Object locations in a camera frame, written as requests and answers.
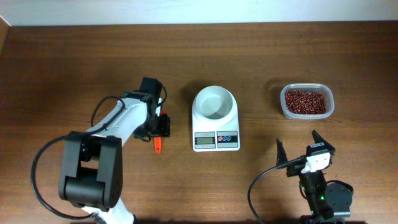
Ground red beans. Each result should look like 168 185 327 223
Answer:
284 90 326 114

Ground white kitchen scale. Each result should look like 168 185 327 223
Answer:
192 93 241 152

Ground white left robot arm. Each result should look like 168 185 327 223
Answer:
58 91 170 223

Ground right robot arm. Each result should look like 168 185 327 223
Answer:
276 130 354 223

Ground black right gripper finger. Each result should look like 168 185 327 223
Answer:
312 130 325 144
276 138 288 168

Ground clear plastic container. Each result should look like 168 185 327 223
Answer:
280 83 335 119

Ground white bowl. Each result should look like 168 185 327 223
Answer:
192 85 237 124

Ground orange measuring scoop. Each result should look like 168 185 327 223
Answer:
154 109 165 154

